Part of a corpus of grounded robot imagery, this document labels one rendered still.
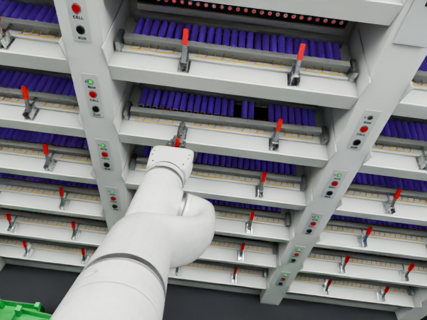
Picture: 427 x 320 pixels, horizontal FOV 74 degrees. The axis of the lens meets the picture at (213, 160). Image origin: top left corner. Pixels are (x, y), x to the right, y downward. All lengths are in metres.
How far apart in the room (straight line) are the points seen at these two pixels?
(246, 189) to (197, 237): 0.54
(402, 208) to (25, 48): 1.20
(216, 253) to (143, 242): 0.95
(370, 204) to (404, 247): 0.30
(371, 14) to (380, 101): 0.21
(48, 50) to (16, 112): 0.25
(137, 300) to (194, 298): 1.31
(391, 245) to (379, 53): 0.79
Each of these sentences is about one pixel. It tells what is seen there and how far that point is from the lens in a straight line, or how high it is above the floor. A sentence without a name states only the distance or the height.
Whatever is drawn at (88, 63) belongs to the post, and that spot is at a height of 1.15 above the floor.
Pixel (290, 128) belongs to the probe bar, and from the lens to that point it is 0.86.
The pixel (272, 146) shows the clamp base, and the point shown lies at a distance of 0.81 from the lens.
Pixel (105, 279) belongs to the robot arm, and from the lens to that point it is 0.27.
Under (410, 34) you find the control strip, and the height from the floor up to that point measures 1.30.
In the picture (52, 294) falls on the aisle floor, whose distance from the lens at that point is 1.69.
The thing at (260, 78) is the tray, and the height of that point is 1.16.
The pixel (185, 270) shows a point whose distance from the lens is 1.44.
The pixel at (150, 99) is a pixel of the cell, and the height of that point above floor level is 1.01.
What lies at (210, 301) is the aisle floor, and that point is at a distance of 1.57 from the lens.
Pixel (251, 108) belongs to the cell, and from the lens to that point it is 0.88.
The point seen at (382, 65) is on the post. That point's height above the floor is 1.23.
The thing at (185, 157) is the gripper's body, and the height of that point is 1.02.
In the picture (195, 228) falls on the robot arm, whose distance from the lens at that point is 0.43.
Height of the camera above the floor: 1.44
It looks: 40 degrees down
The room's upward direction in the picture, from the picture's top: 8 degrees clockwise
